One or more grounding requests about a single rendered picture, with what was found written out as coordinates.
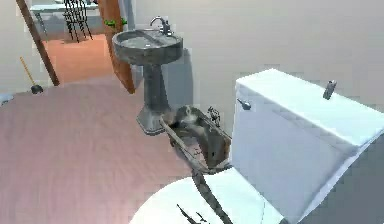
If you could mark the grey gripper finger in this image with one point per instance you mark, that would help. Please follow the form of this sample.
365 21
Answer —
185 215
202 217

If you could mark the grey long strip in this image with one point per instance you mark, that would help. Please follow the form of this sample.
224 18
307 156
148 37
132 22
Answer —
208 195

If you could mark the white toilet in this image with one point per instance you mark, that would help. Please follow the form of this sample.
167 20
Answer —
283 146

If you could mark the grey toilet flush lever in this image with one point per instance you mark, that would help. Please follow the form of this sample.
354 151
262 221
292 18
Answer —
246 105

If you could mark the small grey bottle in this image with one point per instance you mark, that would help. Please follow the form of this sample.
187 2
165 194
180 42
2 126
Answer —
329 90

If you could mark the brown wooden room door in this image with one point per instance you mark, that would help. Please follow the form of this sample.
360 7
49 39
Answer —
115 43

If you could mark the grey metal faucet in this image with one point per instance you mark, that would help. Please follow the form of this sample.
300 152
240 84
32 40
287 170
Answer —
164 26

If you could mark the green house plant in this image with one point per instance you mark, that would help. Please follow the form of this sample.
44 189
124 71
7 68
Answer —
111 23

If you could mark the pale blue object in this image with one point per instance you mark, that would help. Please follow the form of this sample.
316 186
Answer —
4 99

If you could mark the pale grey table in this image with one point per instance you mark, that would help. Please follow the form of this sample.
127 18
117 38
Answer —
50 8

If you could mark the grey pedestal sink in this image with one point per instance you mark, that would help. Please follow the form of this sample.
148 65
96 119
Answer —
146 50

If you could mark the brown wooden door frame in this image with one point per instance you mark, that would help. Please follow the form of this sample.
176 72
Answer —
38 43

